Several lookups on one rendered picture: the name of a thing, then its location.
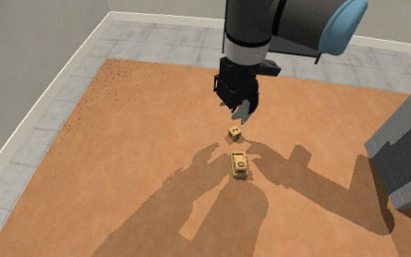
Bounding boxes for tan wooden number cube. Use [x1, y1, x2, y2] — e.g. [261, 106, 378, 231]
[228, 126, 242, 141]
[234, 160, 247, 174]

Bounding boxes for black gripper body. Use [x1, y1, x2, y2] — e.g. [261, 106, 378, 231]
[213, 56, 260, 110]

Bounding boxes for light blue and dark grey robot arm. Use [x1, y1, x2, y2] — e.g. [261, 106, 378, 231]
[224, 0, 369, 77]

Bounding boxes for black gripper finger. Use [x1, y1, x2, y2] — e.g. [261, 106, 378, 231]
[220, 101, 236, 114]
[231, 89, 260, 125]

